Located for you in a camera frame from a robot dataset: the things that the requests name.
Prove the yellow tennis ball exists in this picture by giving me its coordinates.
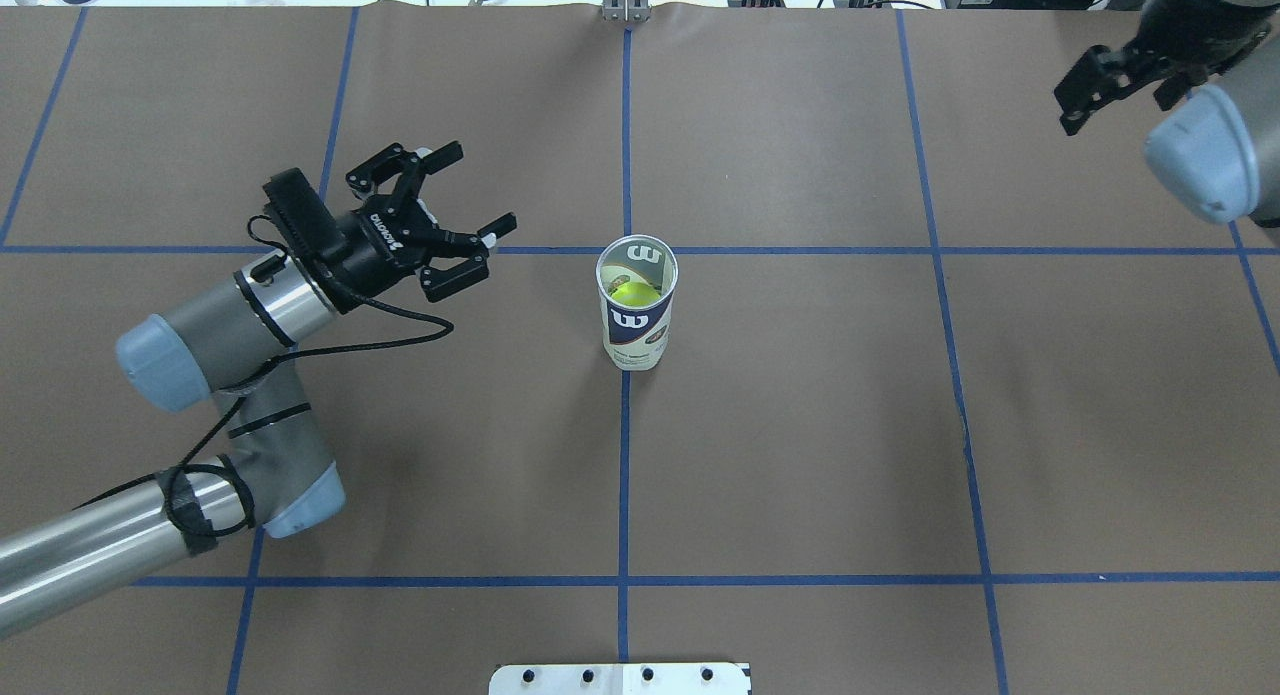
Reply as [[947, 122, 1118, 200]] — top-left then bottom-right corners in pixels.
[[608, 282, 662, 308]]

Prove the brown paper table mat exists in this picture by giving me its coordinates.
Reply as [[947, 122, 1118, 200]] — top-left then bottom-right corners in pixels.
[[3, 3, 1277, 694]]

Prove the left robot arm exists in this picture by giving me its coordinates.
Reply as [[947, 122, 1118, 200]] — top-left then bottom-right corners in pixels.
[[3, 140, 517, 639]]

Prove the clear tennis ball can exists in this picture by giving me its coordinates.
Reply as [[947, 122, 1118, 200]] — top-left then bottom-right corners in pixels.
[[593, 234, 681, 372]]

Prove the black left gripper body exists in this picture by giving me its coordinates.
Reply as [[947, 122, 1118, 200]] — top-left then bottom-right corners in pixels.
[[325, 209, 428, 300]]

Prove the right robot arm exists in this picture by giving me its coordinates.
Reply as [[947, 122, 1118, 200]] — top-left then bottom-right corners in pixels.
[[1137, 0, 1277, 241]]

